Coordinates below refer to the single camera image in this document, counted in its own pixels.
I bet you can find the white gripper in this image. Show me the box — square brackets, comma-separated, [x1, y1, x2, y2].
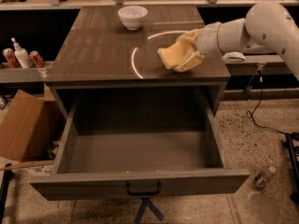
[173, 22, 222, 73]

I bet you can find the yellow sponge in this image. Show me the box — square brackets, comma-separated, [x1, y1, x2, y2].
[157, 41, 192, 70]

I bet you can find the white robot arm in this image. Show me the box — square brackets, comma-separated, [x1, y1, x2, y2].
[177, 0, 299, 79]

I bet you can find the open grey drawer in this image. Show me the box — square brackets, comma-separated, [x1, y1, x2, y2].
[30, 86, 250, 202]

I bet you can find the folded white cloth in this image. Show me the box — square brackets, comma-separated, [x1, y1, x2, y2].
[222, 52, 246, 63]

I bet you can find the white ceramic bowl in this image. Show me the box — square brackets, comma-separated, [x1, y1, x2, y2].
[118, 6, 149, 31]

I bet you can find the grey wooden cabinet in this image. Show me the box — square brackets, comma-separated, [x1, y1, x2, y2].
[46, 5, 230, 111]

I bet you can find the clear plastic bottle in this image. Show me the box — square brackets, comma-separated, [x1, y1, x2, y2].
[253, 166, 277, 189]

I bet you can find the black metal stand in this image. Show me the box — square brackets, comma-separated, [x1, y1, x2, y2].
[284, 133, 299, 203]

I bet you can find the red soda can right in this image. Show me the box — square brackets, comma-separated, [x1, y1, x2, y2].
[29, 50, 46, 68]

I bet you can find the red soda can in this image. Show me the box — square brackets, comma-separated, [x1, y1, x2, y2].
[29, 50, 46, 68]
[2, 49, 20, 68]

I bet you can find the white pump bottle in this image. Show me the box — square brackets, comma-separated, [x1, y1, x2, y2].
[11, 37, 33, 68]

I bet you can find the brown cardboard box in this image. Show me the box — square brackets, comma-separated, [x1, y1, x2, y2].
[0, 90, 64, 161]

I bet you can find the red soda can left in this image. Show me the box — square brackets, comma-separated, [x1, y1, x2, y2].
[2, 49, 20, 68]

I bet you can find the wooden stick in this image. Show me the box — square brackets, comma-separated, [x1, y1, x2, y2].
[0, 160, 54, 171]

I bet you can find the grey low shelf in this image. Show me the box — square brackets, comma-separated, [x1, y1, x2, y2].
[0, 61, 53, 83]

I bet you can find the black cable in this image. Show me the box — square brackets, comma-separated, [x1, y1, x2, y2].
[246, 68, 289, 136]

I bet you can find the black drawer handle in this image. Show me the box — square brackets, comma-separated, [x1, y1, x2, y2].
[125, 182, 162, 196]

